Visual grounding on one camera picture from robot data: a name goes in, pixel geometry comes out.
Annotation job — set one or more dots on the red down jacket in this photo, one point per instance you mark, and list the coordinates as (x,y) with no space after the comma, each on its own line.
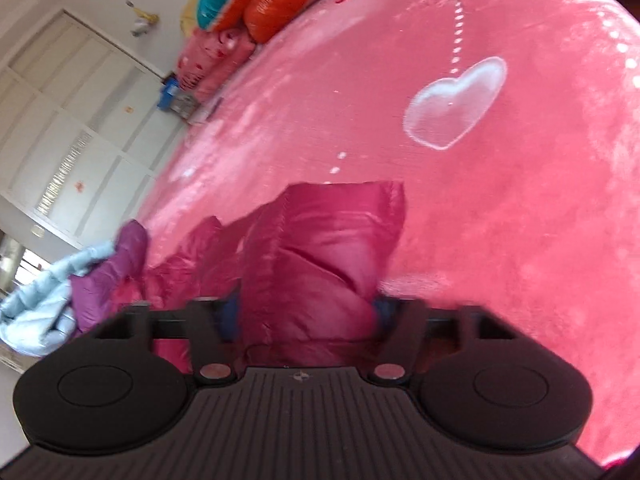
(310,260)

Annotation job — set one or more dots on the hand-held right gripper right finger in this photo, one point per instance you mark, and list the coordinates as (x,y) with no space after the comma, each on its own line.
(400,340)

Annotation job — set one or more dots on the orange pillow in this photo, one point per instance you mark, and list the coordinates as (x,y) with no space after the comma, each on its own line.
(285,0)

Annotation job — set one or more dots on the hanging wall ornament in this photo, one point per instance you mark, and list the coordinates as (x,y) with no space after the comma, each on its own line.
(142,22)

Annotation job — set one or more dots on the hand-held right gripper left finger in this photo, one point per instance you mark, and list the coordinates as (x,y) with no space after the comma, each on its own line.
(207,340)

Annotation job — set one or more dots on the pink pillow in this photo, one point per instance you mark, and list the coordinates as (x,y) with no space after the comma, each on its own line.
(215,60)

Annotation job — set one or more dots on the white wardrobe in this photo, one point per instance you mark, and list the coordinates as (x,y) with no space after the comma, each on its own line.
(75,110)

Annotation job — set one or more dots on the pink heart-print blanket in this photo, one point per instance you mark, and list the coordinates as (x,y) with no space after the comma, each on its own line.
(500,210)

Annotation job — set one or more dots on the light blue down jacket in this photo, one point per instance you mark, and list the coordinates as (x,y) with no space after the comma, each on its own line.
(35,310)

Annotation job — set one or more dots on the blue box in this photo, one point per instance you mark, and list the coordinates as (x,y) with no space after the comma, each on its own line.
(167,92)

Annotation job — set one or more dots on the purple down jacket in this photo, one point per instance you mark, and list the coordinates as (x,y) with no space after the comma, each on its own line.
(100,280)

